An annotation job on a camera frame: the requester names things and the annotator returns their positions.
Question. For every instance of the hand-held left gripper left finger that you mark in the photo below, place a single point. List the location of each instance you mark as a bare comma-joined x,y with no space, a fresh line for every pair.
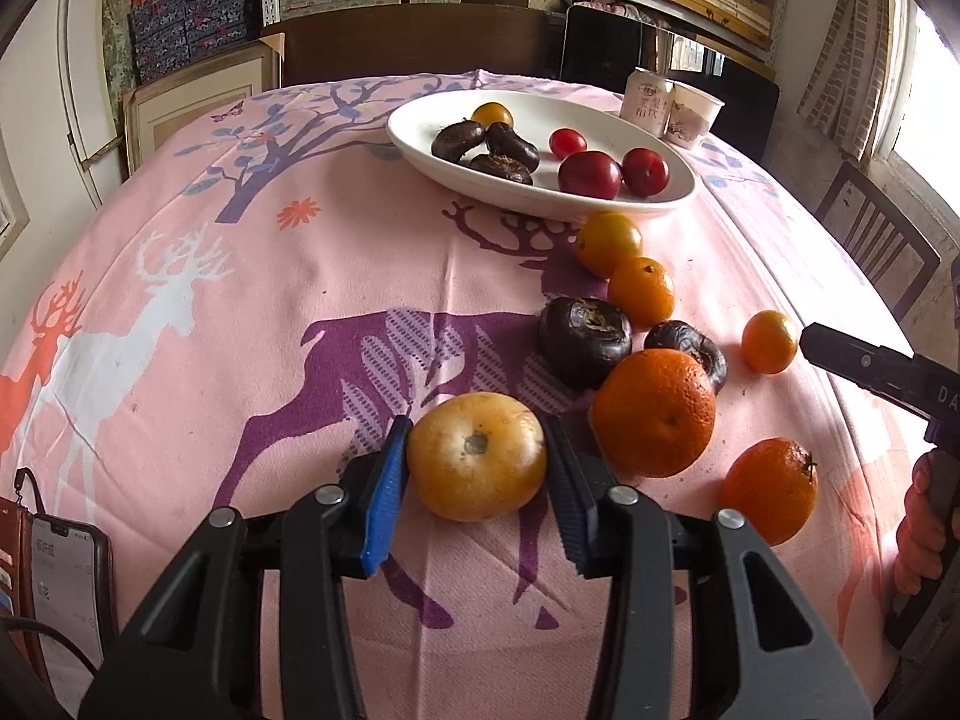
386,495

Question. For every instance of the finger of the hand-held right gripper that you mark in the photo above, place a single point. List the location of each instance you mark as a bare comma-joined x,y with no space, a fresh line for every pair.
855,360

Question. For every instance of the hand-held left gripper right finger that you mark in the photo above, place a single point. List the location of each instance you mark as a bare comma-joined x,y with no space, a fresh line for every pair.
566,495

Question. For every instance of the yellow plum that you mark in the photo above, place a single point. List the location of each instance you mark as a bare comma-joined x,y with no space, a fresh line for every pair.
476,457

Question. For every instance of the small red plum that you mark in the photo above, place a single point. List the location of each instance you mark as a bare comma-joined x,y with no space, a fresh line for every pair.
645,171

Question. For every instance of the large red plum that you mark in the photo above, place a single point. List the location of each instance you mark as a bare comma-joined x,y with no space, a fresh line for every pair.
590,175

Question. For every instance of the dark water chestnut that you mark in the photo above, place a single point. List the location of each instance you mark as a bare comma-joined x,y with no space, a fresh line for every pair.
694,345
585,341
514,146
457,141
501,169

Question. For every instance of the red cherry tomato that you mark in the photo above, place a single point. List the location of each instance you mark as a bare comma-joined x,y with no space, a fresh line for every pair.
568,142

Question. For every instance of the white oval plate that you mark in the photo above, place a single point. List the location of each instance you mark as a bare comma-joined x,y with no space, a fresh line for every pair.
427,120

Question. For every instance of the small orange kumquat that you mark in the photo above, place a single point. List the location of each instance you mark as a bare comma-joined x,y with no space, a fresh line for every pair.
769,341
641,291
609,244
493,115

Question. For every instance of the person's right hand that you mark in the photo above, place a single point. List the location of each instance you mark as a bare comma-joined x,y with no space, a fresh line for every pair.
919,532

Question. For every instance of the large orange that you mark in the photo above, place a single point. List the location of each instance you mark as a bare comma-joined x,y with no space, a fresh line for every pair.
654,412

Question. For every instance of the dark wooden chair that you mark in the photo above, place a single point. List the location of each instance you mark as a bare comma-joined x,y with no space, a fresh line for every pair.
877,240

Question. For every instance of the mandarin with stem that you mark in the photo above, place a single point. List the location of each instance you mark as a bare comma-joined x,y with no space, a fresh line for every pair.
770,491

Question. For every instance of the bright window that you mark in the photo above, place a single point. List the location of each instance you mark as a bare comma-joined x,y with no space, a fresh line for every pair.
930,90

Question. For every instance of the white paper cup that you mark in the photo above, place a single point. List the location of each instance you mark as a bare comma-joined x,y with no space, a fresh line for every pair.
694,116

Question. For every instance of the brick pattern curtain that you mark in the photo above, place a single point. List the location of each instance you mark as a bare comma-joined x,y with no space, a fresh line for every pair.
847,60

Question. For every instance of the black smartphone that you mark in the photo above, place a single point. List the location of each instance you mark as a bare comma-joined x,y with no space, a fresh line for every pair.
71,600

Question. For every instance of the white drink can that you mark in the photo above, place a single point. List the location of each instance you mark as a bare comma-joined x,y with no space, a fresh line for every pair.
645,101

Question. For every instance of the brown leather wallet case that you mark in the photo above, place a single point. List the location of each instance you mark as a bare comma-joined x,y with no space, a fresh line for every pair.
15,585

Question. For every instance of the black cabinet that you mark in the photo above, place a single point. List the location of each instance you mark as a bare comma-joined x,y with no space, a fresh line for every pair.
600,45

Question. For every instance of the brown wooden cabinet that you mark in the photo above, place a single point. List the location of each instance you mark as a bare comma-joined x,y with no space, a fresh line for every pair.
420,45

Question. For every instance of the white leaning board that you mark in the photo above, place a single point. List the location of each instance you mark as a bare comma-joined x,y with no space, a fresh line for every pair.
86,90

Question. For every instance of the stack of blue patterned boxes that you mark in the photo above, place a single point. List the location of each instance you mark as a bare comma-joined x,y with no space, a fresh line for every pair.
187,22

